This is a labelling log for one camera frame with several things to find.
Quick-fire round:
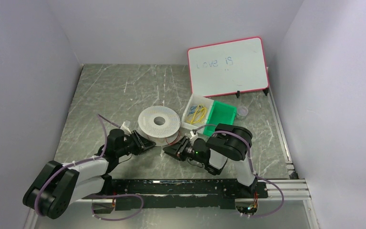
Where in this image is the white filament spool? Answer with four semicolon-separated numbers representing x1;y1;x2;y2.
137;105;181;146

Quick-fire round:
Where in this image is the colourful wire bundle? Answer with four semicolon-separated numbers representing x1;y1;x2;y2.
185;104;209;125

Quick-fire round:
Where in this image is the white plastic bin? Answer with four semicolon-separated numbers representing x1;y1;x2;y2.
181;94;214;129

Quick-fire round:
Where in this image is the green plastic bin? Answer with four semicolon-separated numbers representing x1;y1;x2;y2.
207;101;237;125

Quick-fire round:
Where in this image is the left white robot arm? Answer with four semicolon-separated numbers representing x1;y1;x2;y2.
22;129;156;219

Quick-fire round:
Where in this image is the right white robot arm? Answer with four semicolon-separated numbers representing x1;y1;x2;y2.
163;124;258;193

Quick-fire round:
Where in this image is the red framed whiteboard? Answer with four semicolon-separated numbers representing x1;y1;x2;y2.
187;37;269;97

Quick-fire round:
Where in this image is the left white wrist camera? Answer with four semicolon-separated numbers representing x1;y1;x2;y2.
120;120;132;135

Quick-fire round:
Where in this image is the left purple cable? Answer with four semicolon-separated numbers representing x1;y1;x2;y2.
34;114;122;217

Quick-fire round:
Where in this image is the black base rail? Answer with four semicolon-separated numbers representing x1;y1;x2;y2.
100;178;268;212

